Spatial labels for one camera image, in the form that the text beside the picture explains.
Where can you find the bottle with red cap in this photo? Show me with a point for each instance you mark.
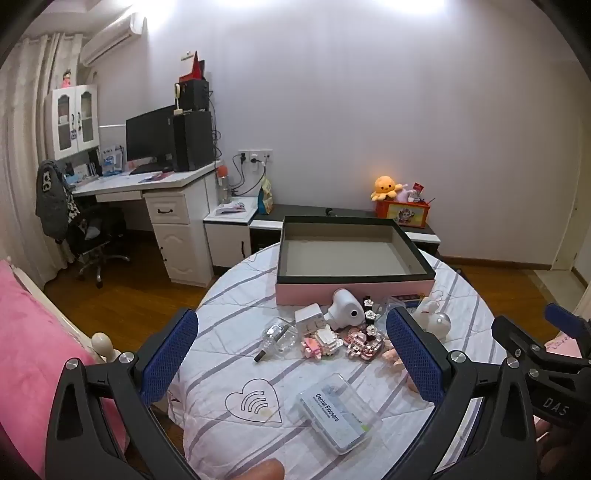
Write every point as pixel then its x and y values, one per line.
pixel 223 183

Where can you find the white side cabinet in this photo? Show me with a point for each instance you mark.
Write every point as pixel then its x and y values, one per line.
pixel 231 233

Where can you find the packets on side cabinet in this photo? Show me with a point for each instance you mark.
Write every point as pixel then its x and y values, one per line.
pixel 228 207

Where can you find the blue yellow snack bag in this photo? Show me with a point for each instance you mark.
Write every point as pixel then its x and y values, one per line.
pixel 266 196

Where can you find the red toy box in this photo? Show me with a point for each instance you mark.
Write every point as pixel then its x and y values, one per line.
pixel 404 213

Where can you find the white curtain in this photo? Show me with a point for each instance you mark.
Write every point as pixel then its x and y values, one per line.
pixel 25 147

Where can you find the striped white tablecloth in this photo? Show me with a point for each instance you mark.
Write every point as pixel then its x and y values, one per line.
pixel 240 323

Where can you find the small doll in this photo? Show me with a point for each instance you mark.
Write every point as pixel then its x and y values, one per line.
pixel 67 79

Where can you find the white rabbit toy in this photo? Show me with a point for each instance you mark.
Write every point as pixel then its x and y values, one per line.
pixel 428 308

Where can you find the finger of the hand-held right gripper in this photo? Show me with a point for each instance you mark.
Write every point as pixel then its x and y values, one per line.
pixel 515 337
pixel 559 316

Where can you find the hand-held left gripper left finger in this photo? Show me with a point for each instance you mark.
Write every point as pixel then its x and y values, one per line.
pixel 168 355

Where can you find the white desk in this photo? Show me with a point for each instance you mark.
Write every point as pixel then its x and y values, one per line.
pixel 180 221

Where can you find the white hutch cabinet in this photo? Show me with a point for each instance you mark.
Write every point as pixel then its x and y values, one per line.
pixel 74 121

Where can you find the orange octopus plush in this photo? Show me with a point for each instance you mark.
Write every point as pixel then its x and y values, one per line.
pixel 387 187

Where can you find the black computer tower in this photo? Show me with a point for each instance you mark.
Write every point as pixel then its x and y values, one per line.
pixel 194 141

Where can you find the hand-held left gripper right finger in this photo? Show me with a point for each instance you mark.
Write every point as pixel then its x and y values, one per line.
pixel 415 355

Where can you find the white mini hair dryer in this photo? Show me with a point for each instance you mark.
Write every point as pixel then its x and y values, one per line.
pixel 344 310

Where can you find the pink plush toy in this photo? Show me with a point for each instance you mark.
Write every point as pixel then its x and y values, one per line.
pixel 403 194

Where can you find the red folded card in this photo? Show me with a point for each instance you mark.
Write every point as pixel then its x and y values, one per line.
pixel 198 69

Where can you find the person's right hand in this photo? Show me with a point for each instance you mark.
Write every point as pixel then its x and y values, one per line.
pixel 556 443

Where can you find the clear oval case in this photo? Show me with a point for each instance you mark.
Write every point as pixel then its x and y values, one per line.
pixel 398 303

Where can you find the black monitor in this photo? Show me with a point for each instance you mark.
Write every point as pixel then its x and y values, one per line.
pixel 150 137

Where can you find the pink box with dark rim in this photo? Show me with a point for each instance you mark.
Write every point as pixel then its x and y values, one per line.
pixel 355 258

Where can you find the white charger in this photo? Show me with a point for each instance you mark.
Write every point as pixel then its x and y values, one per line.
pixel 308 319

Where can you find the grey patterned jacket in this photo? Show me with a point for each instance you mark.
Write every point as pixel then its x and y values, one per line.
pixel 53 198

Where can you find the small black white ornament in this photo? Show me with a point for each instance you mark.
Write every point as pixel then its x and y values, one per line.
pixel 368 303
pixel 371 330
pixel 370 315

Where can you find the black office chair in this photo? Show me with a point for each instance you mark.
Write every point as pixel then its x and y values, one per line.
pixel 94 235

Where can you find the clear plastic bottle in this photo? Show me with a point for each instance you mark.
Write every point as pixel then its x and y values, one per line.
pixel 279 339

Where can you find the small yellow desk fan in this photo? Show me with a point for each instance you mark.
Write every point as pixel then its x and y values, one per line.
pixel 177 99

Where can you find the pink block toy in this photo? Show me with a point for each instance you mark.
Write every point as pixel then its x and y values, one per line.
pixel 319 345
pixel 364 347

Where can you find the white wall outlet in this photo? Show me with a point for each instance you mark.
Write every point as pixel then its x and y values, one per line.
pixel 254 155

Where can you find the white air conditioner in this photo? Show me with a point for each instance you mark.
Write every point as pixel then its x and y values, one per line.
pixel 111 39

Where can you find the black speaker box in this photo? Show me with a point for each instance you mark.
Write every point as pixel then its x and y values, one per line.
pixel 195 94

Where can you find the pink blanket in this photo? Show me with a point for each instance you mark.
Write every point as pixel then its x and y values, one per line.
pixel 41 346

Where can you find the pink pig figurine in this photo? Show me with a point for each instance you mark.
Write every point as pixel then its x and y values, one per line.
pixel 396 360

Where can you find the white door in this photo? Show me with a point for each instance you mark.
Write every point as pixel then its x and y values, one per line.
pixel 581 230

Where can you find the clear dental floss box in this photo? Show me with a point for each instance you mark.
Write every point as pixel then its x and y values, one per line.
pixel 339 413

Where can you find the white bed frame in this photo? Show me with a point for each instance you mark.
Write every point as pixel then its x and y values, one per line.
pixel 104 344

